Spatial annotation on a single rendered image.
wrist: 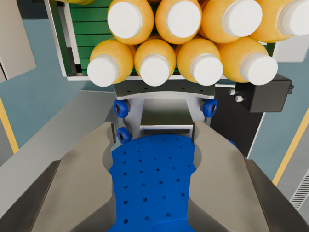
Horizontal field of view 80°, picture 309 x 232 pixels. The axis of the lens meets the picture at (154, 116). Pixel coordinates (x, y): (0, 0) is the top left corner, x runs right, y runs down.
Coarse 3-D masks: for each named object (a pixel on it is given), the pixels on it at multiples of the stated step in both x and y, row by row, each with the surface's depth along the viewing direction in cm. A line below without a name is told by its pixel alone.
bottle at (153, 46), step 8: (152, 40) 29; (160, 40) 29; (144, 48) 27; (152, 48) 27; (160, 48) 27; (168, 48) 28; (136, 56) 29; (144, 56) 27; (160, 56) 26; (168, 56) 27; (136, 64) 28; (168, 64) 26
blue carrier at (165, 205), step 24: (144, 144) 43; (168, 144) 43; (192, 144) 42; (120, 168) 36; (144, 168) 36; (168, 168) 36; (192, 168) 36; (120, 192) 31; (144, 192) 31; (168, 192) 31; (120, 216) 27; (144, 216) 27; (168, 216) 28
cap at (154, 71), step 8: (152, 56) 25; (144, 64) 24; (152, 64) 24; (160, 64) 24; (144, 72) 25; (152, 72) 25; (160, 72) 25; (168, 72) 25; (144, 80) 25; (152, 80) 25; (160, 80) 25
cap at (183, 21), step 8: (176, 8) 21; (184, 8) 21; (192, 8) 21; (168, 16) 22; (176, 16) 22; (184, 16) 22; (192, 16) 22; (168, 24) 22; (176, 24) 22; (184, 24) 22; (192, 24) 22; (176, 32) 22; (184, 32) 22; (192, 32) 22
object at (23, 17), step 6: (18, 0) 34; (24, 0) 35; (30, 0) 37; (18, 6) 34; (24, 6) 35; (30, 6) 37; (36, 6) 39; (42, 6) 41; (24, 12) 35; (30, 12) 37; (36, 12) 39; (42, 12) 41; (24, 18) 36; (30, 18) 37; (36, 18) 39; (42, 18) 41; (48, 18) 43
